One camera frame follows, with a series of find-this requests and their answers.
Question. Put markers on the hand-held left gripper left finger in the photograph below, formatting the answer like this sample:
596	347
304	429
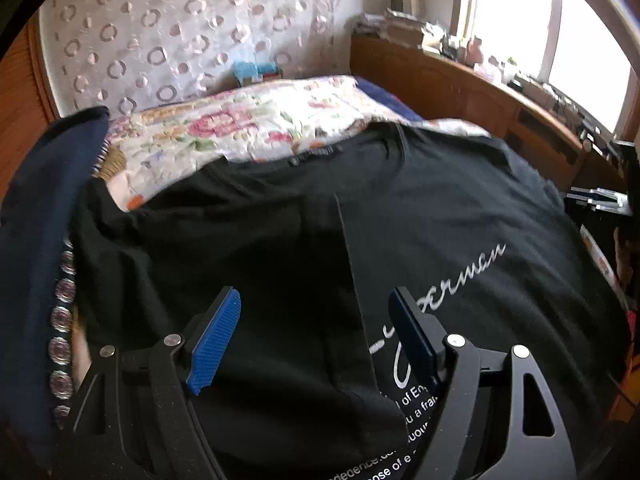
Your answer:
215	340

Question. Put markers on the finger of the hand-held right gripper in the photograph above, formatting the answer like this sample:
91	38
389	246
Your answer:
597	200

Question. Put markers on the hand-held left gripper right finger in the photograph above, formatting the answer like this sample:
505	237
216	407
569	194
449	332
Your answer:
407	325

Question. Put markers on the black printed t-shirt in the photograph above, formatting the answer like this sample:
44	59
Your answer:
280	240

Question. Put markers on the orange dotted bedsheet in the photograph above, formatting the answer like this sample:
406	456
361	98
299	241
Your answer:
131	195

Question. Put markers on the window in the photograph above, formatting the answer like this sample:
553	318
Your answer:
520	15

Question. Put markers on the wooden side cabinet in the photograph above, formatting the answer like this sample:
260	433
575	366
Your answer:
450	85

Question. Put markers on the pink figurine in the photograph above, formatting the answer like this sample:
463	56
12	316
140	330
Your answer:
475	50

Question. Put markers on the navy folded blanket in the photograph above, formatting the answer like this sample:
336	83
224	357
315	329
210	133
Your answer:
35	220

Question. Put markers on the floral quilt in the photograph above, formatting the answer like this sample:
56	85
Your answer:
260	120

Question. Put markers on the blue bed sheet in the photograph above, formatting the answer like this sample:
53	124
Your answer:
385	97

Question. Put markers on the stack of books and papers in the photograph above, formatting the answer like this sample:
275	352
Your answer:
405	25

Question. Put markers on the blue tissue box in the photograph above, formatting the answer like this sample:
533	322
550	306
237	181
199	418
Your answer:
250	72

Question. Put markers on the wooden wardrobe panel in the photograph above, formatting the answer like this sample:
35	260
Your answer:
27	110

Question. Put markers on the circle-patterned wall cloth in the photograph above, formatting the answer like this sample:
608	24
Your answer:
165	30

